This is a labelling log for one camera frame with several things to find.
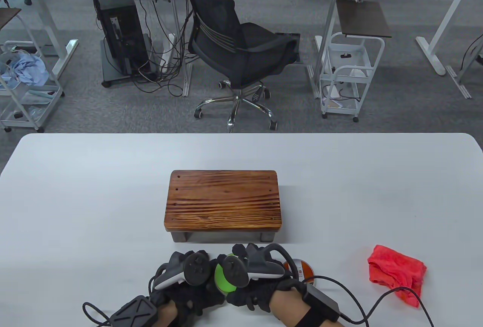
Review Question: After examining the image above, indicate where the person's left hand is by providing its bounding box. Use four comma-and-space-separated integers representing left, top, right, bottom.
149, 250, 226, 327

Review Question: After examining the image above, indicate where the black and white controller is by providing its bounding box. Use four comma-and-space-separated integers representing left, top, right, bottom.
223, 243, 295, 288
154, 252, 210, 290

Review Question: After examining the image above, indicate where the black wrist strap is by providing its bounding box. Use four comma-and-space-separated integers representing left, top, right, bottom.
292, 304, 323, 327

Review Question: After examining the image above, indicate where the red label tin lid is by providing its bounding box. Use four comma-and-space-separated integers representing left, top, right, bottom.
282, 258, 315, 286

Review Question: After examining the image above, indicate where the black computer tower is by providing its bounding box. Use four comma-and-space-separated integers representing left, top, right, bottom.
97, 2, 151, 77

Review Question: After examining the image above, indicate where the grey rolling computer stand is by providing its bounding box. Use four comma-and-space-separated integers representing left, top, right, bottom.
80, 0, 156, 88

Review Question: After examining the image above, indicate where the white wire rolling cart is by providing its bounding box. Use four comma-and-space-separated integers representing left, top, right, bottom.
0, 40, 65, 133

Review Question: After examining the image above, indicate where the tangle of black floor cables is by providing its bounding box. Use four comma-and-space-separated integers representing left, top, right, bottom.
130, 0, 198, 97

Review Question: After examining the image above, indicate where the red cloth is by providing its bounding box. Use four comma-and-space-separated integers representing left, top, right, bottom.
368, 245, 427, 308

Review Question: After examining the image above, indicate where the black lattice wrist mount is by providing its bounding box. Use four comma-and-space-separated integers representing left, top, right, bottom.
109, 296, 158, 327

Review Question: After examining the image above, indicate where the black floor box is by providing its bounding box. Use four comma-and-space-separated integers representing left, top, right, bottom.
275, 32, 302, 64

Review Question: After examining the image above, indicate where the dark brown side table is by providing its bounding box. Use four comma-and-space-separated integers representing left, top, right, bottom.
0, 8, 22, 31

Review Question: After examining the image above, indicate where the black mesh office chair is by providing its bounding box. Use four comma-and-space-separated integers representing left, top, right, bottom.
173, 0, 299, 131

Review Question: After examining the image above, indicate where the black cable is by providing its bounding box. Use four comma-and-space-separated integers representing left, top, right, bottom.
82, 302, 114, 327
311, 276, 434, 327

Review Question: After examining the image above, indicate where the white power strip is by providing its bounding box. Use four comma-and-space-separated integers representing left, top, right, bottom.
158, 33, 176, 68

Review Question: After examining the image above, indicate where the black box wrist camera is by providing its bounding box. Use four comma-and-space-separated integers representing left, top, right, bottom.
302, 284, 340, 322

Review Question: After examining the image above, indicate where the person's right hand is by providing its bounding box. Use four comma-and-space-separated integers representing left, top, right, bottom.
217, 243, 306, 312

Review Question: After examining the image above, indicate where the green round sponge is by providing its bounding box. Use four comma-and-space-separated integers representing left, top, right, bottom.
214, 253, 237, 293

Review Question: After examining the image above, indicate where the dark brown board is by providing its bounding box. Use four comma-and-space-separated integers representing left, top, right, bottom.
335, 0, 392, 38

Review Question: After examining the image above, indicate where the person's left forearm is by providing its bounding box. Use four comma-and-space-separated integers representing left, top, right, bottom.
155, 299, 180, 327

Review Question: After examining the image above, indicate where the brown wooden stool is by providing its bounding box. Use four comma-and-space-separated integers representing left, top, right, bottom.
164, 170, 283, 243

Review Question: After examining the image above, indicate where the light blue cloth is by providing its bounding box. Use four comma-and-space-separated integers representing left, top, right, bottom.
0, 52, 50, 89

